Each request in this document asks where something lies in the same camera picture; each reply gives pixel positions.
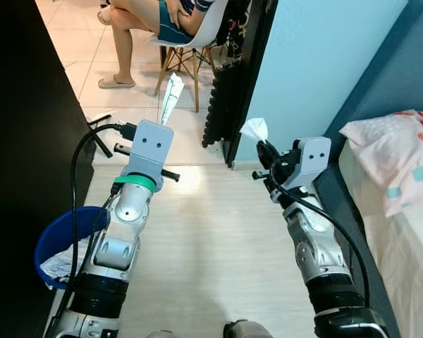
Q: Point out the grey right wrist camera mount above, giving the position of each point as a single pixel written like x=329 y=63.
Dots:
x=314 y=155

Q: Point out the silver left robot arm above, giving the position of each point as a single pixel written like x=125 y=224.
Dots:
x=123 y=218

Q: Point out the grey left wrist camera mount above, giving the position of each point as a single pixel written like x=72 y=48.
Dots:
x=149 y=148

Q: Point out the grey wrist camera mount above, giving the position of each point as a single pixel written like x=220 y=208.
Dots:
x=149 y=148
x=314 y=155

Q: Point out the grey robot left leg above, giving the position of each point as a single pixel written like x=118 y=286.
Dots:
x=160 y=334

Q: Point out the beige slipper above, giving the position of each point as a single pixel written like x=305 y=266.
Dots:
x=103 y=15
x=116 y=83

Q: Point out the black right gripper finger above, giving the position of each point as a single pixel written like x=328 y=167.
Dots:
x=268 y=153

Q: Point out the blue padded headboard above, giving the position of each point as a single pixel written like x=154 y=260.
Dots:
x=395 y=56

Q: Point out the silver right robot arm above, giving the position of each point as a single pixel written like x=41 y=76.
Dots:
x=314 y=246

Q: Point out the crumpled white plastic trash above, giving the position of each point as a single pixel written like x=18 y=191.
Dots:
x=60 y=264

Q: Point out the pink pillow orange spots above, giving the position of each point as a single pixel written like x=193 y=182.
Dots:
x=388 y=155

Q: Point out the white chair wooden legs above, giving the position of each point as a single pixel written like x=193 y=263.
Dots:
x=208 y=28

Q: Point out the white power strip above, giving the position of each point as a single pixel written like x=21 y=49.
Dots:
x=99 y=119

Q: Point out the black door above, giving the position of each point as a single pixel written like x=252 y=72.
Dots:
x=257 y=56

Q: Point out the dark blue bed base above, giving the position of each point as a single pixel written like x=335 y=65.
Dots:
x=352 y=232

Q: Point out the black ribbed foam mat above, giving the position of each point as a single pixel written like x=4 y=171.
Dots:
x=222 y=105

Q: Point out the blue plastic bin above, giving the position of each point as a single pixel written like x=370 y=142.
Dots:
x=53 y=239

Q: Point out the beige mattress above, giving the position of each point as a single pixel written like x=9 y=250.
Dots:
x=416 y=267

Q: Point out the grey robot leg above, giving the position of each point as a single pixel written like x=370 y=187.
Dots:
x=248 y=329
x=160 y=334

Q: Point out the black cabinet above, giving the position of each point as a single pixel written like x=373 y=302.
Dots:
x=21 y=105

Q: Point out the grey robot right leg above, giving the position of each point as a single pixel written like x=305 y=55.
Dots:
x=248 y=329

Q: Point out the seated person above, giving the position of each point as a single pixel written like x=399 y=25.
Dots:
x=127 y=17

